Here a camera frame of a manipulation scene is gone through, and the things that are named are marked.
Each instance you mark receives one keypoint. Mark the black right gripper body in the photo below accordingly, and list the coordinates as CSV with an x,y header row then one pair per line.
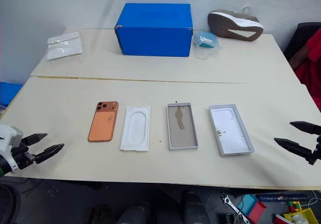
x,y
318,153

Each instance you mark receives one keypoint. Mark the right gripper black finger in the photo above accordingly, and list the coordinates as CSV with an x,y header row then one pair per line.
x,y
293,147
307,128

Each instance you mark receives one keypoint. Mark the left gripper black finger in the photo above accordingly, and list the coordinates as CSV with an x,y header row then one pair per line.
x,y
49,153
35,138

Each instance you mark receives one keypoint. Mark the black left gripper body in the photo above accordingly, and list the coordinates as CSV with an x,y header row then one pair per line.
x,y
23,156

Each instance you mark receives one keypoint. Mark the orange smartphone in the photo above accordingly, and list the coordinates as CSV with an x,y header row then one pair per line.
x,y
102,124

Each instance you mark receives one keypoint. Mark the white moulded insert tray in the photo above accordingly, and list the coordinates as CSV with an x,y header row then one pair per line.
x,y
136,128

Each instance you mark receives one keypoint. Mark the long blue printed box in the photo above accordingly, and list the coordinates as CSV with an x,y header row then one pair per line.
x,y
281,197

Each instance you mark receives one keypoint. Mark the yellow plastic box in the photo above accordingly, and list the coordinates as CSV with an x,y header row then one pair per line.
x,y
304,215

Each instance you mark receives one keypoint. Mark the white phone box lid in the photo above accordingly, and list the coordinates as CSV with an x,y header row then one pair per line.
x,y
229,131

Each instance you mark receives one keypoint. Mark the white phone box base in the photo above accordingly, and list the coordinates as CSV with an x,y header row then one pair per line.
x,y
181,128

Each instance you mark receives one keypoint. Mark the blue cardboard box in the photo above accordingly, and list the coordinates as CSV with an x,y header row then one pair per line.
x,y
155,30

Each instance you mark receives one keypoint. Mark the blue plastic bin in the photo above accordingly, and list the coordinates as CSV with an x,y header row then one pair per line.
x,y
8,92

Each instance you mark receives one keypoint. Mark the colourful toy bricks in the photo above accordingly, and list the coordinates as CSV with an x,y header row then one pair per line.
x,y
294,206

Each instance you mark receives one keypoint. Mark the red cloth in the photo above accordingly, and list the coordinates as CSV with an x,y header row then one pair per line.
x,y
311,68

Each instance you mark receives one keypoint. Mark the blue and red tray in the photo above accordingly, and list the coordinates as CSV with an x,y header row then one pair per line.
x,y
252,206

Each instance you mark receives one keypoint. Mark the silver adjustable wrench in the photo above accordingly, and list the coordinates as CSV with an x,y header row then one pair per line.
x,y
232,205

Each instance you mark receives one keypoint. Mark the black chair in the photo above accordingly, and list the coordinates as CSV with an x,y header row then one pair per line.
x,y
296,40

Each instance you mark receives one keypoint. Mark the clear bag with white card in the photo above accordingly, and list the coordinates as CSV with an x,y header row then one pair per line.
x,y
64,47

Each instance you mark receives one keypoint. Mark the dark rounded shape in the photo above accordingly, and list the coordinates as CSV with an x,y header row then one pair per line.
x,y
195,209

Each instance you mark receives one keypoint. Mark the brown sneaker with white sole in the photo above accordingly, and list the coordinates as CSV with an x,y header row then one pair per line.
x,y
230,26

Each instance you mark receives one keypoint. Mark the clear bag with blue item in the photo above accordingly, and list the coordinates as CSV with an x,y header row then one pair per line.
x,y
205,42

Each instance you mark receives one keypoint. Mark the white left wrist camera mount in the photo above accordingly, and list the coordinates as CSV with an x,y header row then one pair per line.
x,y
10,134

